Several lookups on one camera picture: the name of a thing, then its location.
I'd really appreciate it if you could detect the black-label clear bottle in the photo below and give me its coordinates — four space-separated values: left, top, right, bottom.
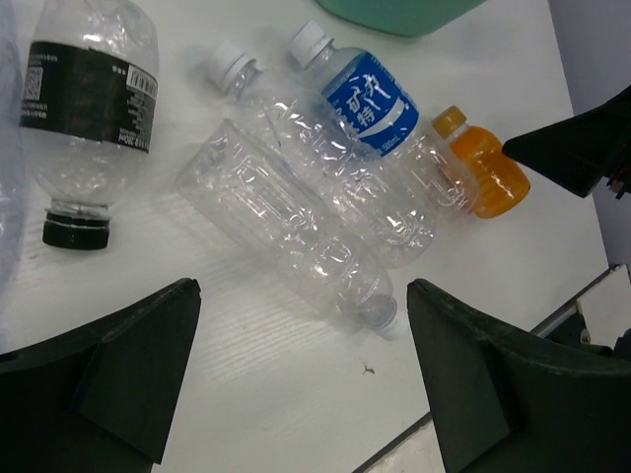
20 1 159 250

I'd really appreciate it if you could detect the white-cap blue-label drink bottle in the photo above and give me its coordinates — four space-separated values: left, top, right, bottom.
290 21 479 220

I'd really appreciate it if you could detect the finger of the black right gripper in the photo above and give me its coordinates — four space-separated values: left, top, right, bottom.
502 88 630 198

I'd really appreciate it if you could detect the green plastic bin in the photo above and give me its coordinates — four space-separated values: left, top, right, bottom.
316 0 485 37

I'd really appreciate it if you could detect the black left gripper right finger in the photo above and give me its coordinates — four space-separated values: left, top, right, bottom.
407 279 630 472

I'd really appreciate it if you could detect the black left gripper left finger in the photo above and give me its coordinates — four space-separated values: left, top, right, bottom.
1 278 201 472

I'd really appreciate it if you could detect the small orange juice bottle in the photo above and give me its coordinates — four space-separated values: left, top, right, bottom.
432 105 530 220

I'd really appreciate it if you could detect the clear ribbed bottle white cap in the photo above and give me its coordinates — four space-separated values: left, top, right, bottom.
175 119 407 340

